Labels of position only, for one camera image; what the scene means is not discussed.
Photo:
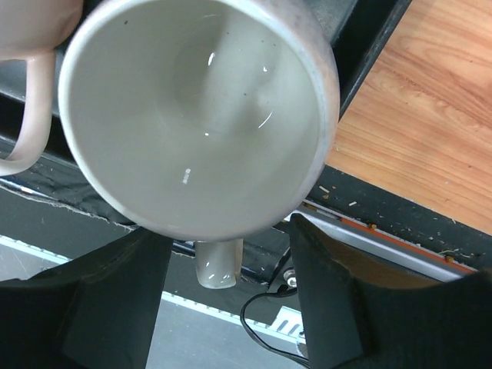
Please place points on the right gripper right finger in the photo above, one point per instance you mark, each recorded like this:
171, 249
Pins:
361, 313

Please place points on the pink ceramic mug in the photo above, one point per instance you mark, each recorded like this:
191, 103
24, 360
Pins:
30, 32

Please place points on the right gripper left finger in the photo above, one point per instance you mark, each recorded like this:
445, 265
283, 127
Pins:
96, 311

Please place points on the aluminium frame rail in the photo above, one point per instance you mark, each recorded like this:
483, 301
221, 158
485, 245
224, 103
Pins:
185, 343

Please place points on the black plastic tray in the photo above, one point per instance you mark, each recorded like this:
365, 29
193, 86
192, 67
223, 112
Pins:
357, 30

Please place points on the cream ceramic mug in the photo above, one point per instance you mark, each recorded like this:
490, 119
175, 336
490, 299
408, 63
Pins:
203, 121

